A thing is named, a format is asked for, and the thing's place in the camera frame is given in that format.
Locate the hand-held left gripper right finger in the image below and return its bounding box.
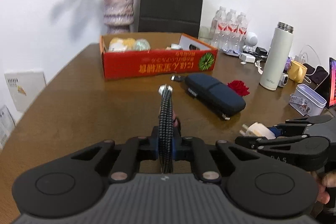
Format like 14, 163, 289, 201
173, 134, 261, 183

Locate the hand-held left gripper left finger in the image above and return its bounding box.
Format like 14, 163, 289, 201
70, 127, 160, 183

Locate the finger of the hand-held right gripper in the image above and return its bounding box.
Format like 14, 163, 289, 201
271, 114, 333, 136
235, 134, 309, 152

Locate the white plug adapter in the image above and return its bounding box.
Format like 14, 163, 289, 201
239, 122, 276, 139

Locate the round charger with braided cable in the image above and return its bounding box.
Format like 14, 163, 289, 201
157, 84, 182, 174

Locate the red cardboard box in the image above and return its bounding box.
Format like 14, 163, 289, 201
100, 32, 219, 81

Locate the iridescent plastic bag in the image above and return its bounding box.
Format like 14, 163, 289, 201
134, 39, 152, 51

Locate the yellow and white plush toy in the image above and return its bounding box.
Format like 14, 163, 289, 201
108, 38, 137, 52

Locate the wooden desktop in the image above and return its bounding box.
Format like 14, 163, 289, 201
0, 42, 336, 188

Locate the person's right hand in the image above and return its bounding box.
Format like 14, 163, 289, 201
311, 170, 336, 204

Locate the printed tin box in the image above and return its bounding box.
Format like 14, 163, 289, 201
289, 84, 327, 117

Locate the small white gadget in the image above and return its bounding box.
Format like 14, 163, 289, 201
278, 72, 289, 87

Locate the yellow mug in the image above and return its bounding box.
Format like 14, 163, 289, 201
287, 60, 308, 83

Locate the laptop with bright screen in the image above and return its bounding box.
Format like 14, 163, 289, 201
315, 57, 336, 109

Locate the black cloth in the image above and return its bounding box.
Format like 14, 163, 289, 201
302, 64, 329, 84

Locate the white thermos flask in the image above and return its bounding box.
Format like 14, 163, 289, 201
260, 21, 294, 91

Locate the red fabric rose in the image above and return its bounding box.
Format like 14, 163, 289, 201
227, 80, 250, 97

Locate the navy zipper pouch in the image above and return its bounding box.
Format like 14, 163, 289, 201
184, 73, 247, 117

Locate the white square charger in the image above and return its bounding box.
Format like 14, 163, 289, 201
239, 53, 257, 63

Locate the small blue tray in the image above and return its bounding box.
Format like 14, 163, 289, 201
222, 48, 240, 57

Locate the plastic water bottle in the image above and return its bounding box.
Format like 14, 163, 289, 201
223, 9, 238, 50
211, 6, 228, 47
234, 12, 249, 50

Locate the clear glass cup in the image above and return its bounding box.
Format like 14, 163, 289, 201
199, 26, 213, 43

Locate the purple textured vase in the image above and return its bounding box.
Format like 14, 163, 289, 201
103, 0, 135, 34

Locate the stack of papers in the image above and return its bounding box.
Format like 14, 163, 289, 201
0, 105, 16, 151

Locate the white round desk camera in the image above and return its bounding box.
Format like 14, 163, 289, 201
242, 32, 259, 53

